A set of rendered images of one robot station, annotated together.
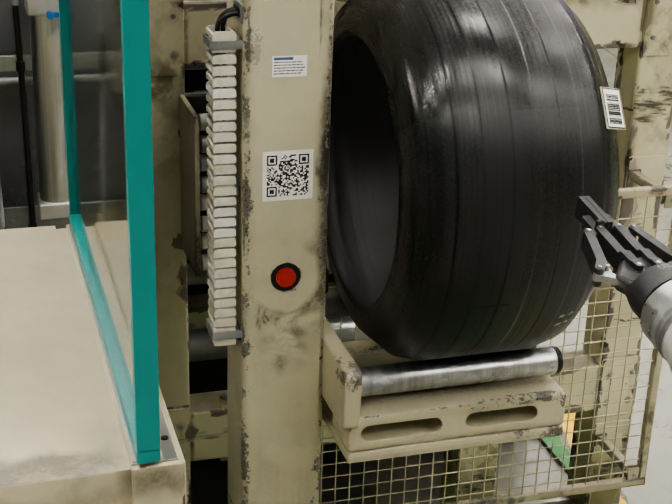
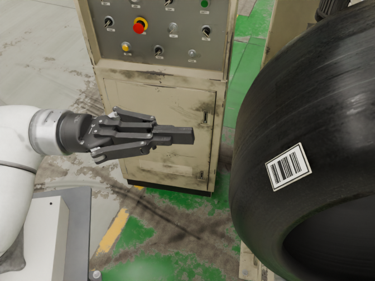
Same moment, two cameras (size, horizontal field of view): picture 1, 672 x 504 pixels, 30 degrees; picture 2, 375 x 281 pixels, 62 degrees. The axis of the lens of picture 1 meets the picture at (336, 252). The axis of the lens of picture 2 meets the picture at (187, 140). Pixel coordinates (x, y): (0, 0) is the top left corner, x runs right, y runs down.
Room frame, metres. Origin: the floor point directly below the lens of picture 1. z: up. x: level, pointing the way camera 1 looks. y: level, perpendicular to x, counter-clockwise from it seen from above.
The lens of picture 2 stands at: (1.69, -0.64, 1.66)
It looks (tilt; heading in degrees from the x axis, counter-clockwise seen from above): 49 degrees down; 117
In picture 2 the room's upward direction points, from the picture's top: straight up
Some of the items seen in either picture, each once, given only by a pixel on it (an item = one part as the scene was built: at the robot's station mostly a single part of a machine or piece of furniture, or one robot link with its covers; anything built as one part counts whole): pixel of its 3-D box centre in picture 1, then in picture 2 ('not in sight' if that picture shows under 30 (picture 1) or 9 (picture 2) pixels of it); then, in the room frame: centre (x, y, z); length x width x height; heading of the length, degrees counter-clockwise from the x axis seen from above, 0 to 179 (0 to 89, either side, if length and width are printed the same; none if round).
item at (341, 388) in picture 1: (317, 343); not in sight; (1.81, 0.02, 0.90); 0.40 x 0.03 x 0.10; 17
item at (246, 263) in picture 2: not in sight; (266, 255); (1.77, 0.09, 0.02); 0.27 x 0.27 x 0.04; 17
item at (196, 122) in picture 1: (240, 181); not in sight; (2.17, 0.18, 1.05); 0.20 x 0.15 x 0.30; 107
